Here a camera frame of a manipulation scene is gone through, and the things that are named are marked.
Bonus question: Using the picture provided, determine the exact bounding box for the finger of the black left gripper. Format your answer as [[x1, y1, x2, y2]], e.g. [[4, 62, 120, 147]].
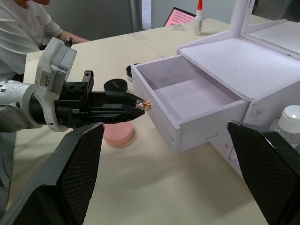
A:
[[93, 90, 142, 108], [90, 105, 146, 124]]

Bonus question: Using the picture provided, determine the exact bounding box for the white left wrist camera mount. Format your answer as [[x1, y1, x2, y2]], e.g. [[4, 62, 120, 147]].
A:
[[34, 37, 78, 132]]

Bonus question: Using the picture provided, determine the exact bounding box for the white framed mirror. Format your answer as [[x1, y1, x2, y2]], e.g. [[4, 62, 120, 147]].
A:
[[228, 0, 300, 60]]

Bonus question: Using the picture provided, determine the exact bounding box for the white bottle with red cap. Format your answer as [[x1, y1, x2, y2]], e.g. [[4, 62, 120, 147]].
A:
[[193, 0, 204, 36]]

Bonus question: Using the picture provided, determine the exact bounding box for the round black compact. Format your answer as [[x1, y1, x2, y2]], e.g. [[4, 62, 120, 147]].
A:
[[104, 79, 128, 93]]

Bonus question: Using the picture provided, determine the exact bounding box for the white drawer with gold knob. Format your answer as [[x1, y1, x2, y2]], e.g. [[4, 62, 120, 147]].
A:
[[130, 55, 253, 154]]

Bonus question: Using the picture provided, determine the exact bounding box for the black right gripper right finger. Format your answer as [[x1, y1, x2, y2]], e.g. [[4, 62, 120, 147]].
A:
[[225, 120, 300, 225]]

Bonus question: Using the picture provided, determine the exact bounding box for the clear bottle with white cap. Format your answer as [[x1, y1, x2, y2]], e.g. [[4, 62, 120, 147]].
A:
[[269, 105, 300, 151]]

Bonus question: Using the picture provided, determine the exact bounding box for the white makeup organizer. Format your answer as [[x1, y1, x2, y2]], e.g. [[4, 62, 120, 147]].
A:
[[176, 20, 300, 181]]

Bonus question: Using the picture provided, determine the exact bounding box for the round pink makeup sponge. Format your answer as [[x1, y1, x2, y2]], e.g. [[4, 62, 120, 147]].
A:
[[102, 120, 135, 148]]

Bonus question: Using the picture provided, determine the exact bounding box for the pink perforated panel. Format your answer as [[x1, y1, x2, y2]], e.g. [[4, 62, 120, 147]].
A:
[[163, 7, 196, 28]]

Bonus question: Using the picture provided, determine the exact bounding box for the person in white shirt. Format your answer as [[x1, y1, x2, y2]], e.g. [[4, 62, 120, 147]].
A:
[[0, 0, 91, 83]]

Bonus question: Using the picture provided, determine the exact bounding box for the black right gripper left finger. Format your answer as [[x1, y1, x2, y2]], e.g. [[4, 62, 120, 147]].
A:
[[0, 121, 105, 225]]

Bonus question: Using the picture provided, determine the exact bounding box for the small black jar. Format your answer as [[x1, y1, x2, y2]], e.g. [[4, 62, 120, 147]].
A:
[[125, 63, 142, 83]]

